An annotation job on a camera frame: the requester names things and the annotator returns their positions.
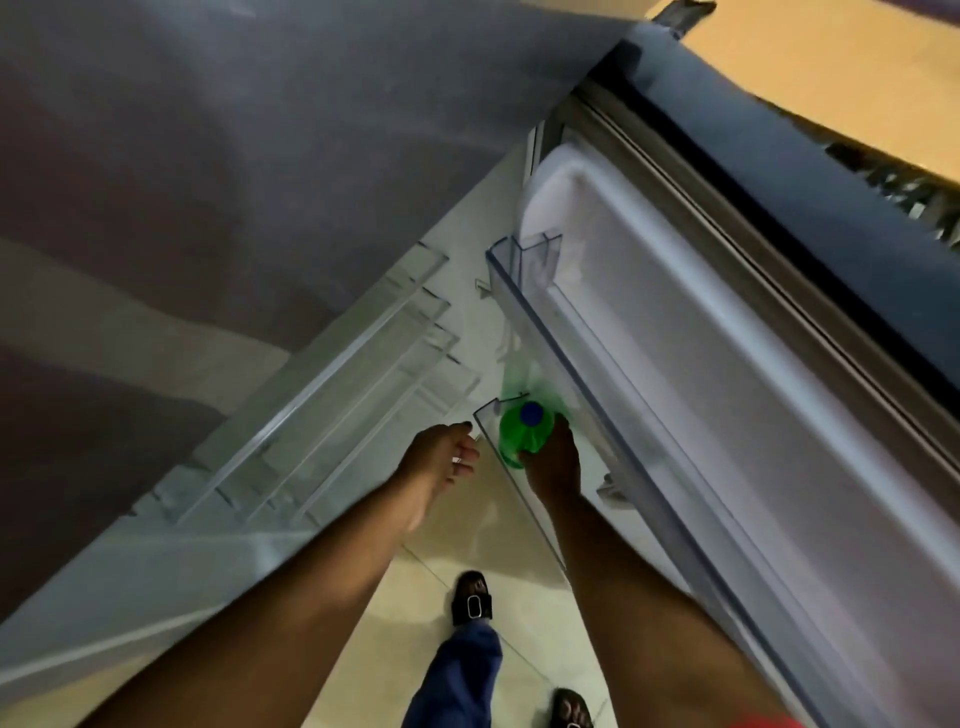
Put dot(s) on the person's right hand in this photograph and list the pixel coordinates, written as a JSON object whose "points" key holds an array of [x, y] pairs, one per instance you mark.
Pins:
{"points": [[555, 469]]}

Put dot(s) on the person's left hand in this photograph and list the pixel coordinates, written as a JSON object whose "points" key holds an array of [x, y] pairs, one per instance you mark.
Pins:
{"points": [[429, 461]]}

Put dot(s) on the person's left fingers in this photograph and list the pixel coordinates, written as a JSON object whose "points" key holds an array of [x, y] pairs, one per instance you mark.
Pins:
{"points": [[463, 450]]}

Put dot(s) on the person's right fingers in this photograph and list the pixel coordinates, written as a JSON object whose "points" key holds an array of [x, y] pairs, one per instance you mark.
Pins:
{"points": [[564, 433]]}

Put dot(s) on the green bottle with blue cap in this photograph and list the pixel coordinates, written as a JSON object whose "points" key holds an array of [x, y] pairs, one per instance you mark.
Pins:
{"points": [[525, 435]]}

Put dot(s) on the person's right forearm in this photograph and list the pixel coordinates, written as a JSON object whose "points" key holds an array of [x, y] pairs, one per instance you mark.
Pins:
{"points": [[637, 622]]}

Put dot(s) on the person's left forearm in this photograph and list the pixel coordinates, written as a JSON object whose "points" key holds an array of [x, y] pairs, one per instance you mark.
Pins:
{"points": [[300, 607]]}

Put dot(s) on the clear glass refrigerator shelf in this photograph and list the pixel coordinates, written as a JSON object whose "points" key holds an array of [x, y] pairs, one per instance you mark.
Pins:
{"points": [[337, 360], [390, 360], [439, 397], [409, 382]]}

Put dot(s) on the short clear door bin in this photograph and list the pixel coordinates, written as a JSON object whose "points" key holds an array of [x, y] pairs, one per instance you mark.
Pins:
{"points": [[519, 514]]}

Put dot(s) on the long clear door bin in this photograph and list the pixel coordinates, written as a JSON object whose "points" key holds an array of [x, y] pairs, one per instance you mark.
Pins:
{"points": [[529, 304]]}

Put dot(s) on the black sandal with buckle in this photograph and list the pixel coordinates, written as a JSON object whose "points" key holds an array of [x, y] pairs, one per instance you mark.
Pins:
{"points": [[472, 600], [570, 709]]}

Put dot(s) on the white refrigerator door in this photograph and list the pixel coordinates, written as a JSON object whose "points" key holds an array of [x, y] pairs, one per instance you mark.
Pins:
{"points": [[750, 375]]}

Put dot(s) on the blue jeans leg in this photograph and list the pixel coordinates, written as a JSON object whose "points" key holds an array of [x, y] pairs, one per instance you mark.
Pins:
{"points": [[457, 682]]}

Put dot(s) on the red sleeve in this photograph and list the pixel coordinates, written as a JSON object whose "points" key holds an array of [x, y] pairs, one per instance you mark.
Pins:
{"points": [[776, 723]]}

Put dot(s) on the grey refrigerator body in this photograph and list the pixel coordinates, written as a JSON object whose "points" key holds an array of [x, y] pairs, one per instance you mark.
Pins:
{"points": [[225, 165]]}

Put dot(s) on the dark metal rack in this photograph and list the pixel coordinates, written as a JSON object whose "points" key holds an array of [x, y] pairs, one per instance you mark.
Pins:
{"points": [[907, 187]]}

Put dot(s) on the tan board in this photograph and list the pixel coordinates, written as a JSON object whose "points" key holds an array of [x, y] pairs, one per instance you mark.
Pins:
{"points": [[832, 60]]}

